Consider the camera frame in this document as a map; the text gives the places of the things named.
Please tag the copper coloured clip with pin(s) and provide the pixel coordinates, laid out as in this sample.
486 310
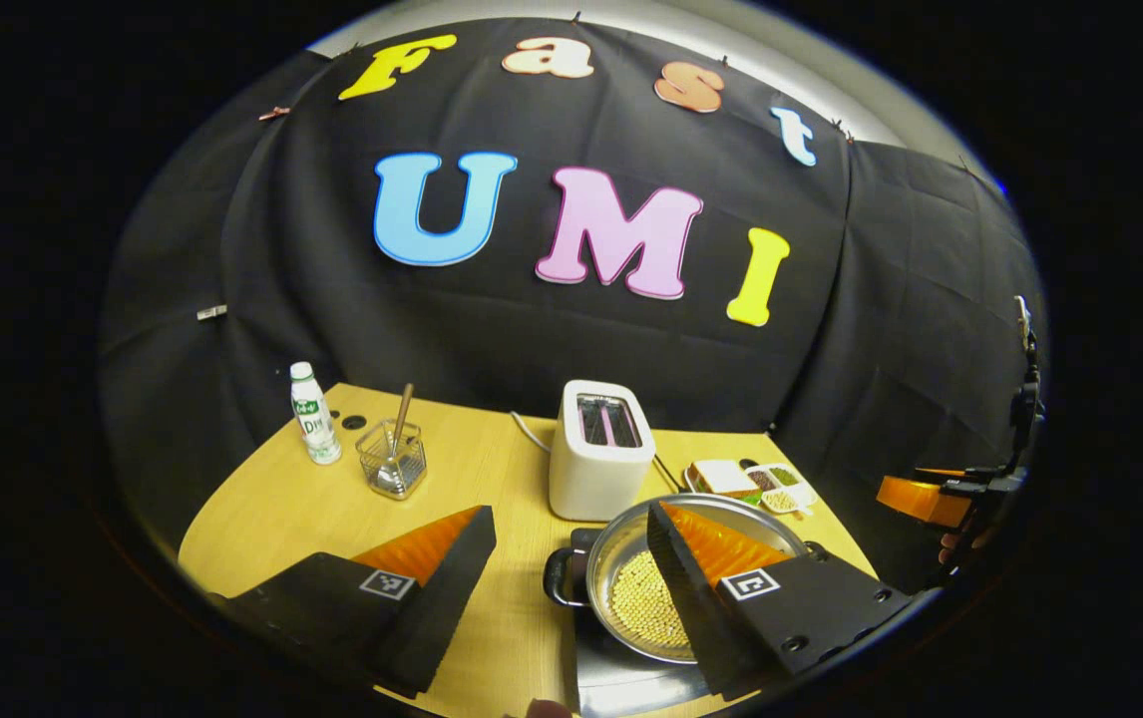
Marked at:
274 113

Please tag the black induction cooktop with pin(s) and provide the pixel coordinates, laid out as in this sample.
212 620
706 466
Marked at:
621 688

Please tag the pile of yellow soybeans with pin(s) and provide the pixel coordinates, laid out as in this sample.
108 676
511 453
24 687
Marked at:
646 598

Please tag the white toaster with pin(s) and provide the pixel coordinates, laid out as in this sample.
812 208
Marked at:
596 479

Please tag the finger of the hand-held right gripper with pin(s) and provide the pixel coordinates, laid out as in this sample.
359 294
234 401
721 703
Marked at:
921 501
980 484

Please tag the silver metal clip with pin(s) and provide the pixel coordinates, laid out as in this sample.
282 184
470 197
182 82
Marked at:
212 312

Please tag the white divided condiment dish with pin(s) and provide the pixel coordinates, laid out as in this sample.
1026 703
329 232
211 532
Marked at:
783 487

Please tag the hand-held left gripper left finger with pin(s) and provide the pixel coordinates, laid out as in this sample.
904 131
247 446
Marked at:
442 598

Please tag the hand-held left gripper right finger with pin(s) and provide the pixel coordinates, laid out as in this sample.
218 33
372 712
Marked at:
691 608

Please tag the white plastic drink bottle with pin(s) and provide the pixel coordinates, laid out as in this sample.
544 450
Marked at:
315 424

